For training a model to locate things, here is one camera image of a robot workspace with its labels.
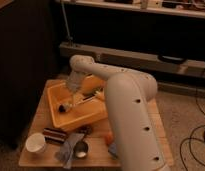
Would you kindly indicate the grey wrist gripper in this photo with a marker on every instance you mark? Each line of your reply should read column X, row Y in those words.
column 74, row 82

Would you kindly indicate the white dish brush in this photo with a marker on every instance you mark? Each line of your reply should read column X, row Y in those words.
column 68, row 105

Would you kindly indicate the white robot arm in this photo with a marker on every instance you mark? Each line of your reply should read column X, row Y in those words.
column 126, row 92

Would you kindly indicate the yellow plastic bin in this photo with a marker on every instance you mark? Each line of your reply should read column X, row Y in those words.
column 86, row 113

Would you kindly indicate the dark striped block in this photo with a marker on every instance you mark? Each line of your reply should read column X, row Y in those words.
column 54, row 135

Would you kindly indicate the metal measuring cup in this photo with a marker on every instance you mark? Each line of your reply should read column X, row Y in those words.
column 81, row 149

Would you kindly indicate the orange ball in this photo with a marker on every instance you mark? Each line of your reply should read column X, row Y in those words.
column 109, row 138

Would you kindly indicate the grey cloth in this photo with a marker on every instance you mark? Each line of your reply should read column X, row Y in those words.
column 65, row 153

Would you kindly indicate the white paper cup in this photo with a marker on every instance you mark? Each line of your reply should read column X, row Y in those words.
column 36, row 143

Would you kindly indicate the blue sponge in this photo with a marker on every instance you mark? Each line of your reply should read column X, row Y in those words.
column 113, row 150

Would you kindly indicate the dark cabinet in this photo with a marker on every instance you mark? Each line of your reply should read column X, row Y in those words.
column 27, row 59

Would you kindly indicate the grey shelf rail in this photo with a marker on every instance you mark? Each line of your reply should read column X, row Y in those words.
column 133, row 59

